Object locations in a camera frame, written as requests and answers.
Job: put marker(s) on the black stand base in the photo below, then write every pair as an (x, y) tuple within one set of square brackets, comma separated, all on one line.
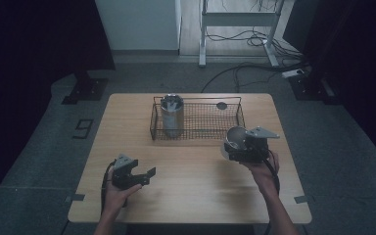
[(310, 88), (86, 88)]

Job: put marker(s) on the white power strip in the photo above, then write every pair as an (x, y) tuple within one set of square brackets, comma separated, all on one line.
[(292, 73)]

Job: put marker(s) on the white metal desk frame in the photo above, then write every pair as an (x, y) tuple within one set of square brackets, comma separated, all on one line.
[(238, 19)]

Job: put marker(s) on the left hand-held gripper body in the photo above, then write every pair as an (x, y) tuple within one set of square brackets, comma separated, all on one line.
[(122, 174)]

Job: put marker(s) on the person's left hand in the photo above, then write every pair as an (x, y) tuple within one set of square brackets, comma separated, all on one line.
[(116, 199)]

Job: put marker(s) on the small dark round lid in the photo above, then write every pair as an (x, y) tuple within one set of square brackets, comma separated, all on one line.
[(221, 105)]

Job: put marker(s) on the person's right hand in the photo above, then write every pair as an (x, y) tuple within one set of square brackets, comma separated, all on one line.
[(262, 173)]

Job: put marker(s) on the white cabinet panel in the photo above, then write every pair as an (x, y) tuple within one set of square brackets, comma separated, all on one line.
[(138, 24)]

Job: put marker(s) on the grey tape piece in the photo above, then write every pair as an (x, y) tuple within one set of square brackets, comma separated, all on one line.
[(75, 197), (301, 199)]

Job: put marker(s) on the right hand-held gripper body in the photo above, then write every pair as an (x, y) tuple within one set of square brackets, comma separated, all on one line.
[(256, 148)]

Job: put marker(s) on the steel tumbler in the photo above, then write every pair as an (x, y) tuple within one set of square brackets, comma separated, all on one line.
[(172, 120)]

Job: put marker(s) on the dark curtain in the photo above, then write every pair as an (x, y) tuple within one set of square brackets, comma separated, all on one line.
[(355, 49), (29, 39)]

